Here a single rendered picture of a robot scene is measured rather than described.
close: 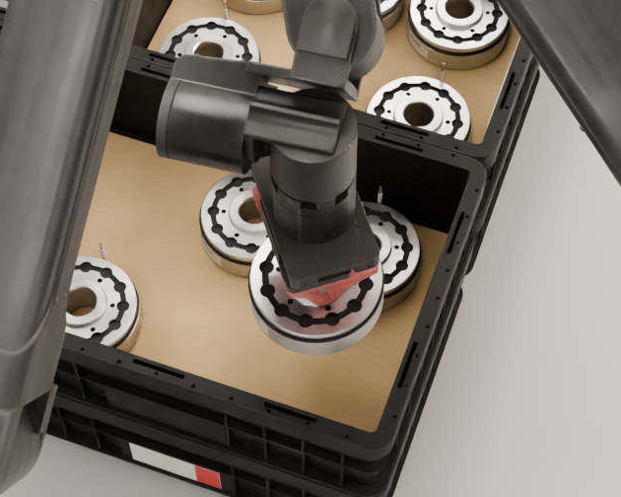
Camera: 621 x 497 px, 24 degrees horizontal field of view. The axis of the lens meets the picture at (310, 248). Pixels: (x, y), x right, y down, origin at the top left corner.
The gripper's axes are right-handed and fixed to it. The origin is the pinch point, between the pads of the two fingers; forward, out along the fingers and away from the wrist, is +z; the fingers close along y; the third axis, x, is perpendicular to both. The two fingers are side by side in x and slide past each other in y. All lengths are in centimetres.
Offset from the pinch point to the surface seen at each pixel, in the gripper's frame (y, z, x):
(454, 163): -13.3, 13.5, 17.2
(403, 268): -7.9, 20.3, 10.8
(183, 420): 0.3, 20.2, -12.2
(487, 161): -13.2, 14.6, 20.4
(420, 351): 3.6, 12.6, 7.8
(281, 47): -38.0, 24.3, 8.2
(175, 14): -46, 24, -1
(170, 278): -14.9, 22.9, -9.7
